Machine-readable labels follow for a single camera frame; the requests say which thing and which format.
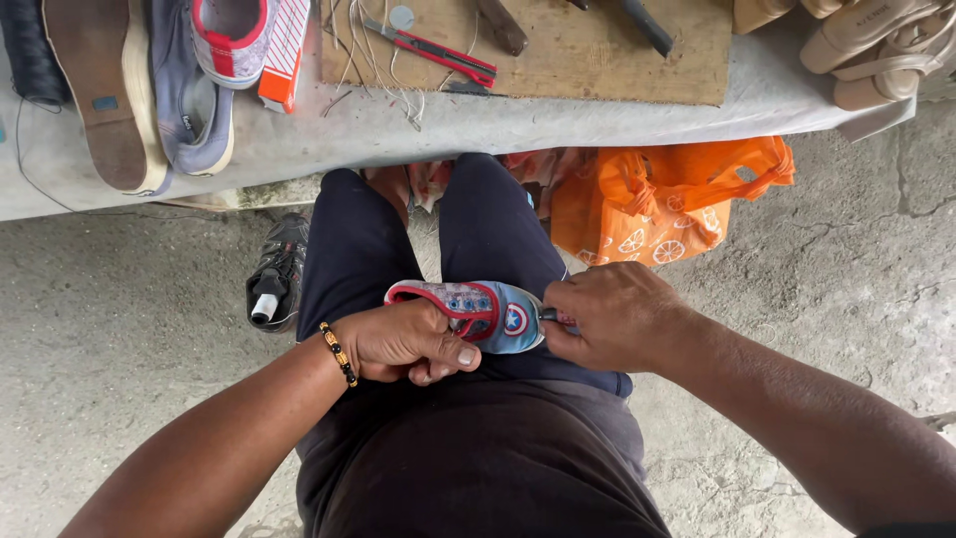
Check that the person's left hand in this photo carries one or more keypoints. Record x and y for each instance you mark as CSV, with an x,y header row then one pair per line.
x,y
388,340

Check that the person's right hand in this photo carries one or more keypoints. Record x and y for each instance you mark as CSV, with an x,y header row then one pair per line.
x,y
620,317

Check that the person's right fingers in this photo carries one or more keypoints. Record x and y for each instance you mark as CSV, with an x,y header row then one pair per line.
x,y
561,317

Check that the dark awl tool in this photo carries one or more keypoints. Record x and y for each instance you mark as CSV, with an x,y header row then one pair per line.
x,y
549,314

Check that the blue child's shoe star shield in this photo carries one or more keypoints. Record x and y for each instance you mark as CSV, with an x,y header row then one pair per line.
x,y
478,310

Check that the person's dark blue trousers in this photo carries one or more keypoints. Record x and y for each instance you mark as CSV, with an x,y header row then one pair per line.
x,y
463,254

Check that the orange printed plastic bag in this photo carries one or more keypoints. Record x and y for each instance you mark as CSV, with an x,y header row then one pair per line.
x,y
657,202

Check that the person's black shirt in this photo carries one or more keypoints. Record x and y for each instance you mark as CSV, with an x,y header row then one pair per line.
x,y
478,463

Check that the red patterned cloth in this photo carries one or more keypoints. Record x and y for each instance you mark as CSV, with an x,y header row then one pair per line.
x,y
448,179

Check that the grey table cloth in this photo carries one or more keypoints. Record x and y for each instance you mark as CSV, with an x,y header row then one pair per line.
x,y
448,127

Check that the wooden work board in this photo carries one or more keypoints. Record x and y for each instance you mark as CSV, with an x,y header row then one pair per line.
x,y
567,60

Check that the black sneaker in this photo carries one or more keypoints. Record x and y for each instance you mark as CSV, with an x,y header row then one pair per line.
x,y
280,265

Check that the red utility knife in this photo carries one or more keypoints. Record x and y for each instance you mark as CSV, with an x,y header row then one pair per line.
x,y
441,54

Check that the white glue bottle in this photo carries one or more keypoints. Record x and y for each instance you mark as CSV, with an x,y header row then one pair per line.
x,y
264,306

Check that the bundle of pale threads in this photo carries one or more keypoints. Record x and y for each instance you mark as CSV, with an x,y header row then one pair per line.
x,y
381,63

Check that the round grey metal disc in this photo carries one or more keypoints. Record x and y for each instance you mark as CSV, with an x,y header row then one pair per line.
x,y
402,17

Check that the orange and white striped box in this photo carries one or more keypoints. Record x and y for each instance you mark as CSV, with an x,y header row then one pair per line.
x,y
286,56

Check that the beige heeled sandal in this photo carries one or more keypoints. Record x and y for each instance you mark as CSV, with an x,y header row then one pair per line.
x,y
889,75
866,30

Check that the grey blue canvas shoe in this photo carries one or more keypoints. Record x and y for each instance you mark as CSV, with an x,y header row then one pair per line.
x,y
190,112

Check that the white and red child's shoe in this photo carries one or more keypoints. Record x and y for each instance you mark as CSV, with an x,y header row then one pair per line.
x,y
233,41

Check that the tan shoe sole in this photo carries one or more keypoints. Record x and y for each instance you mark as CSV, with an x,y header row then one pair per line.
x,y
104,90

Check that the black thread spool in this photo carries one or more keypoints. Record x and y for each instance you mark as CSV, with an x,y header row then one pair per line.
x,y
30,48

